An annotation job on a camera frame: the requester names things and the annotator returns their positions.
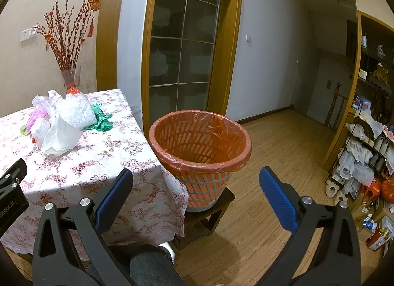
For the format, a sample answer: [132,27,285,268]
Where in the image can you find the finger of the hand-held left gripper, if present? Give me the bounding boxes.
[0,158,28,195]

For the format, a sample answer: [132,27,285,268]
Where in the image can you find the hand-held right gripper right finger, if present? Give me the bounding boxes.
[259,166,361,286]

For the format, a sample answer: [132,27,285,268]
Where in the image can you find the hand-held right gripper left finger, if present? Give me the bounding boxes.
[32,168,136,286]

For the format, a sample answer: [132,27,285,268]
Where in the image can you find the pink plastic bag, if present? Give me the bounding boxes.
[26,108,50,131]

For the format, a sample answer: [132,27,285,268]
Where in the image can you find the wastebasket with orange liner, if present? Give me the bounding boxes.
[149,111,252,213]

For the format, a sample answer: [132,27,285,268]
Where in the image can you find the crinkled white plastic bag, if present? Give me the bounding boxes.
[55,93,97,130]

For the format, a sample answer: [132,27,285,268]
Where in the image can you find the floral tablecloth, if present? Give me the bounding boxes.
[0,89,189,256]

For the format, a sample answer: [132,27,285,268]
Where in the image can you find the small translucent plastic bag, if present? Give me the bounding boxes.
[31,118,51,146]

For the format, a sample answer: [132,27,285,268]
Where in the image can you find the smooth white plastic bag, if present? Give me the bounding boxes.
[41,116,83,155]

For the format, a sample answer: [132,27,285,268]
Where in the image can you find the person's grey trouser leg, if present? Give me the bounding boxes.
[129,244,174,286]

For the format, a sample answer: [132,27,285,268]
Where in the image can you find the dark wooden stool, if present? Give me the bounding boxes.
[175,186,236,251]

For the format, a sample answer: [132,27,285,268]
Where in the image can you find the green plastic bag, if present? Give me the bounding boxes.
[84,103,113,132]

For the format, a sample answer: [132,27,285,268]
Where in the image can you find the shoe rack with slippers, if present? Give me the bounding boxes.
[337,109,385,188]

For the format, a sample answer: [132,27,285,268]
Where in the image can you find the white spray bottle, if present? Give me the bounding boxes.
[363,214,378,232]

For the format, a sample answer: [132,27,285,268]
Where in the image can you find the orange shopping bag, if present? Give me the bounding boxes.
[382,179,394,203]
[361,179,382,203]

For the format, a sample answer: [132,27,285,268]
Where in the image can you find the wooden cabinet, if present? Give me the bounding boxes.
[322,9,394,169]

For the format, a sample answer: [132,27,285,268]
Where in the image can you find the glass vase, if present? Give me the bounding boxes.
[61,67,81,94]

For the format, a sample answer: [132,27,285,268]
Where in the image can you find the red berry branches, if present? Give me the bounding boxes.
[32,0,93,71]

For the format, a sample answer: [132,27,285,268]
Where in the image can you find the frosted glass door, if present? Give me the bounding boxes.
[149,0,223,125]

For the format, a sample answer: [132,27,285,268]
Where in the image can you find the golden figurine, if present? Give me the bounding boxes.
[371,63,390,85]

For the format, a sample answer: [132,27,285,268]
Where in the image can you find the wooden newel post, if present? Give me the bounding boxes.
[324,82,347,129]

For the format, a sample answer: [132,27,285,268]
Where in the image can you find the white wall socket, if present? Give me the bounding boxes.
[20,28,37,42]

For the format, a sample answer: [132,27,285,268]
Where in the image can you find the wooden door frame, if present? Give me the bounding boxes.
[140,0,244,126]

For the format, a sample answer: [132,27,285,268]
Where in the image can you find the red wall ornament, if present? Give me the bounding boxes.
[86,0,103,37]

